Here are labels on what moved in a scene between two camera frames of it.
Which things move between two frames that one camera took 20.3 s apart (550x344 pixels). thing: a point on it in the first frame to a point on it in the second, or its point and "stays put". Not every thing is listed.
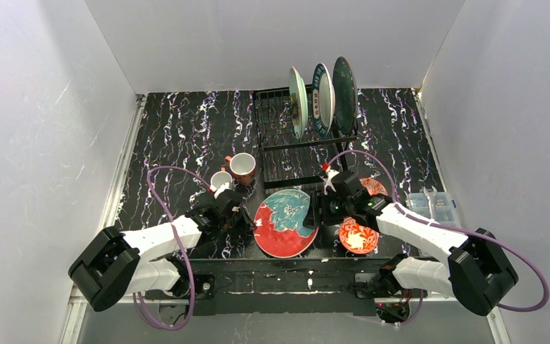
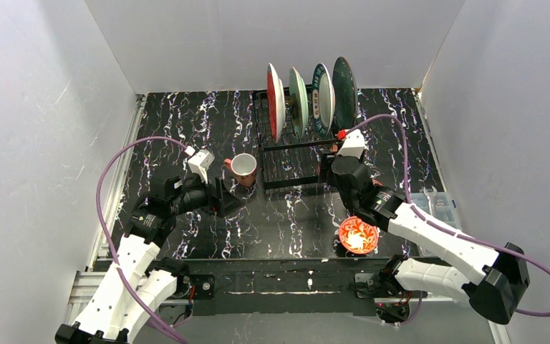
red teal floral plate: (279, 230) to (276, 103)
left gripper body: (239, 214) to (219, 197)
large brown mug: (242, 166) stays put
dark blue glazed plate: (344, 96) stays put
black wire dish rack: (288, 162) stays put
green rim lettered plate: (323, 100) stays put
